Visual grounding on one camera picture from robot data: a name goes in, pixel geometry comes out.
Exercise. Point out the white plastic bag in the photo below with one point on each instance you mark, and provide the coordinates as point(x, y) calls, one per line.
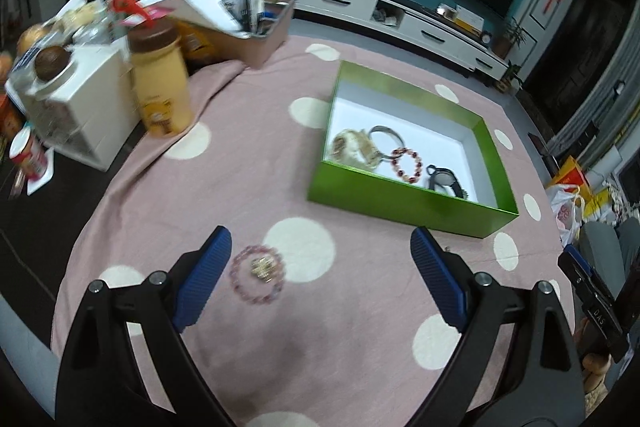
point(565, 214)

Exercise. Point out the white paper stack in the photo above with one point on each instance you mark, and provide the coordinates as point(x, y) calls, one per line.
point(200, 2)

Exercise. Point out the silver bangle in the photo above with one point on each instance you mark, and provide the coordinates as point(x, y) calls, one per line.
point(382, 128)

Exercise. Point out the white television cabinet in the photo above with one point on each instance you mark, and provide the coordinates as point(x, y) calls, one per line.
point(345, 2)

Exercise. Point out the yellow shopping bag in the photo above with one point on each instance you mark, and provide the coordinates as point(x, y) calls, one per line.
point(570, 174)

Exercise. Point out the red snack can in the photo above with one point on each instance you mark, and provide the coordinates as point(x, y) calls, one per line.
point(29, 154)

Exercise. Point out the brown round fruit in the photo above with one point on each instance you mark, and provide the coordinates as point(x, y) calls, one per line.
point(51, 63)

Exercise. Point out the orange snack packet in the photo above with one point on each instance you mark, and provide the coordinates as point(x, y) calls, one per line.
point(192, 42)

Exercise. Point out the small alarm clock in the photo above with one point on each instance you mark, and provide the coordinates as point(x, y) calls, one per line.
point(486, 39)

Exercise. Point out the small potted plant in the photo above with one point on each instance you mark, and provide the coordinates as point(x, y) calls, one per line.
point(512, 79)

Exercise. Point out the beige storage bin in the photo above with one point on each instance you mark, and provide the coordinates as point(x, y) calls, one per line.
point(260, 47)

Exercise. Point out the white drawer organizer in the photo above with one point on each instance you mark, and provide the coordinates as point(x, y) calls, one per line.
point(95, 107)

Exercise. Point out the yellow bear bottle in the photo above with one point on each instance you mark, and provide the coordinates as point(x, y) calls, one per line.
point(160, 87)

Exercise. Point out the person's grey trouser leg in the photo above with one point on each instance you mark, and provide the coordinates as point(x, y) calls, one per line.
point(605, 239)

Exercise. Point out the black wristwatch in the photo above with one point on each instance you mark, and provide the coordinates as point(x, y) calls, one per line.
point(442, 179)

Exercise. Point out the person's right hand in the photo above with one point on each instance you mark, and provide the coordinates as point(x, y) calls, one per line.
point(594, 364)

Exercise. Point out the white wristwatch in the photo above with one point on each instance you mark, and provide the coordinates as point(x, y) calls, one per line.
point(347, 144)

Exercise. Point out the tall potted plant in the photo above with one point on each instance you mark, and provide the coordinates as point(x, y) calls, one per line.
point(505, 44)

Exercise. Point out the pink polka dot tablecloth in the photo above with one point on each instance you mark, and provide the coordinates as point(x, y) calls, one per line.
point(250, 177)

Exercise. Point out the bunch of pens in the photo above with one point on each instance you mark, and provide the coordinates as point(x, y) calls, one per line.
point(252, 9)

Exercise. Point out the green cardboard box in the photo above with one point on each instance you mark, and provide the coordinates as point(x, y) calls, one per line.
point(400, 207)

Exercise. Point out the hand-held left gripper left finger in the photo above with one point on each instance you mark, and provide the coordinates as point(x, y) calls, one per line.
point(202, 277)

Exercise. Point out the desk calendar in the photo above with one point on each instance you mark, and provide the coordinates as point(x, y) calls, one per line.
point(469, 18)

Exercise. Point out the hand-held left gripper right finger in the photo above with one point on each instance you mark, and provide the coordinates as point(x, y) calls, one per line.
point(440, 277)

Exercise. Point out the orange round fruit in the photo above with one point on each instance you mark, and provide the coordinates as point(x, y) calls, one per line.
point(4, 66)
point(32, 38)

